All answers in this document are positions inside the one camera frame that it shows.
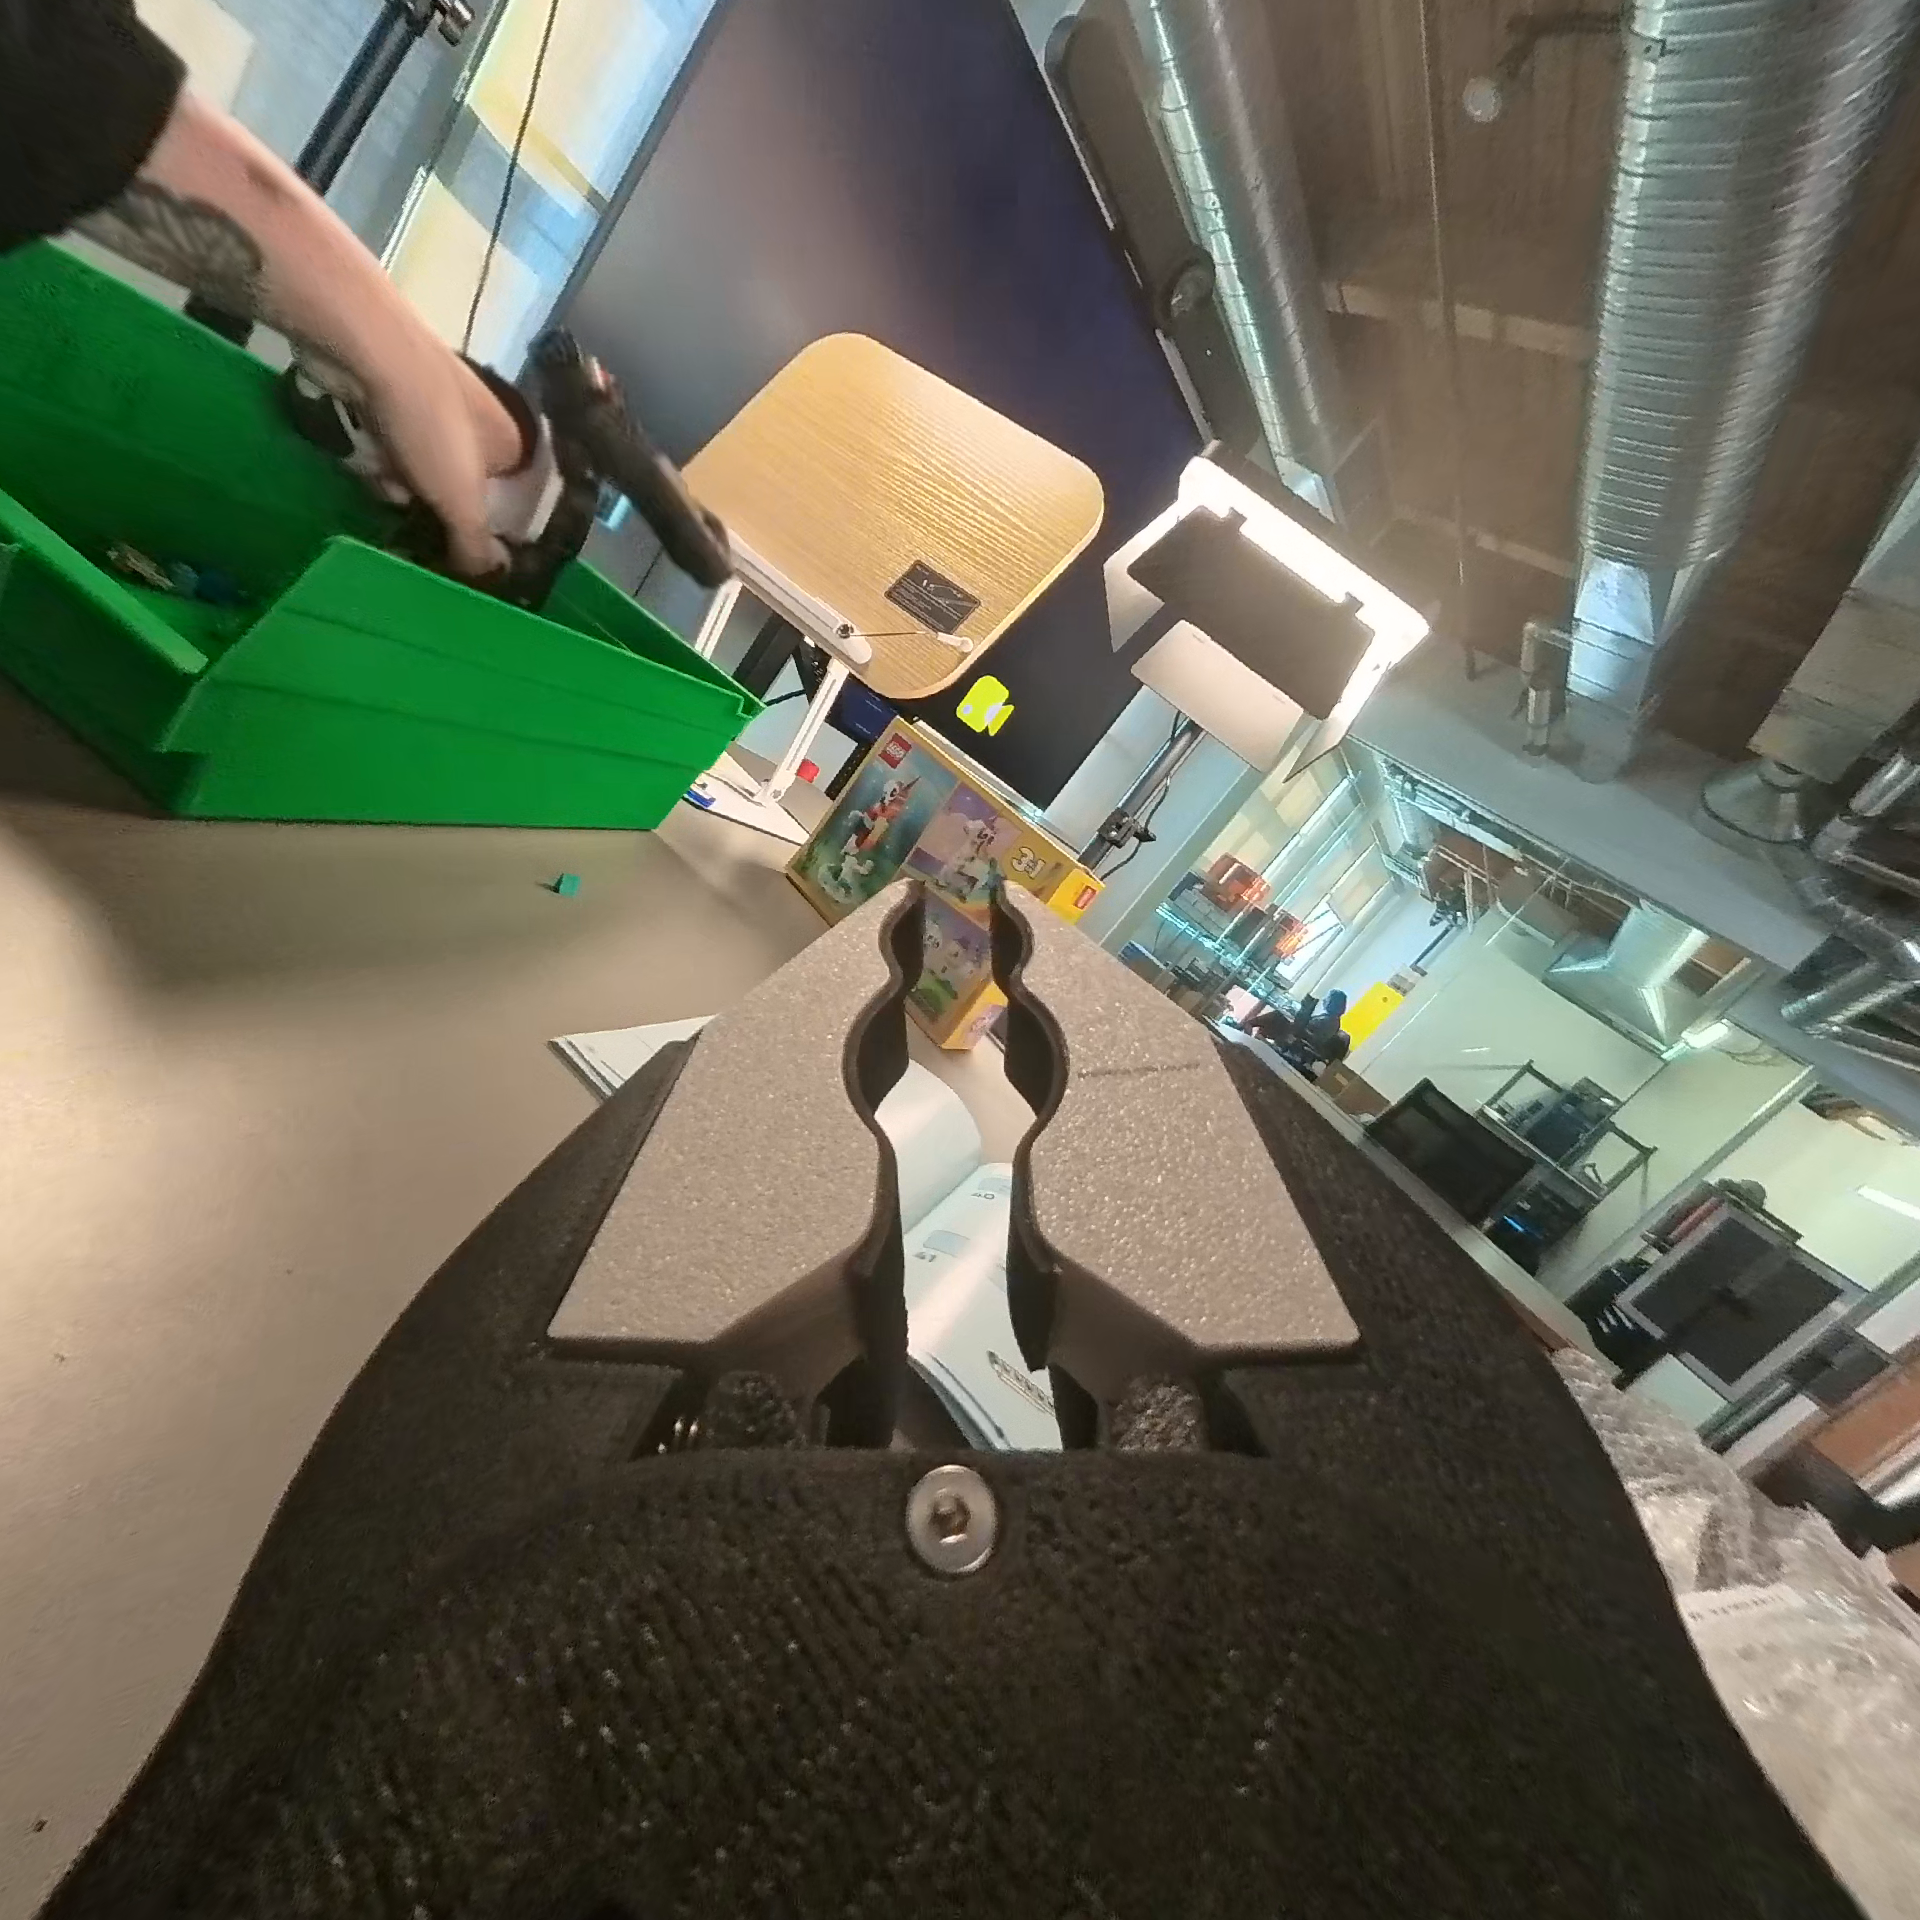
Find large dark wall screen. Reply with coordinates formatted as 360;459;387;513
560;0;1218;810

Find silver ventilation duct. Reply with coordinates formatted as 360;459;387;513
1558;0;1920;752
1117;0;1352;522

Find person's left hand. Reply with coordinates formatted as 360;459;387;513
358;345;535;582

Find person's left forearm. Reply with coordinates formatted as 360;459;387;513
48;68;440;482

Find lit panel light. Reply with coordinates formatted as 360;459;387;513
1096;454;1430;788

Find lego set box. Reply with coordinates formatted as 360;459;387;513
787;714;1112;1055

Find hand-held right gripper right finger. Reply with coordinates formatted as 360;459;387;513
993;885;1370;1448

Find dark glass-front cabinet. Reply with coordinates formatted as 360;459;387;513
1619;1199;1867;1404

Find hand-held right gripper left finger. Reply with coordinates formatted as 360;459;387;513
548;880;925;1455

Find black tripod stand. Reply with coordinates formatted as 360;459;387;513
292;0;473;187

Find black light stand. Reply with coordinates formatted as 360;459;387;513
1076;714;1211;902

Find large glass window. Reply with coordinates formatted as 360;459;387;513
372;0;722;350

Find open instruction booklet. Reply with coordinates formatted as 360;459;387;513
548;1016;1071;1455

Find black hanging cable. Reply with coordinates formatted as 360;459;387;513
453;0;560;350

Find clear plastic bag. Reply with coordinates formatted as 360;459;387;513
1550;1343;1920;1920

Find wooden book stand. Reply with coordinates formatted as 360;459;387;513
677;333;1108;842

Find green plastic bin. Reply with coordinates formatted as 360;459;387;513
0;240;767;834

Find black video bar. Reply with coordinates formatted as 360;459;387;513
1037;0;1218;319

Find loose lego pieces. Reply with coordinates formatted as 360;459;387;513
101;539;251;600

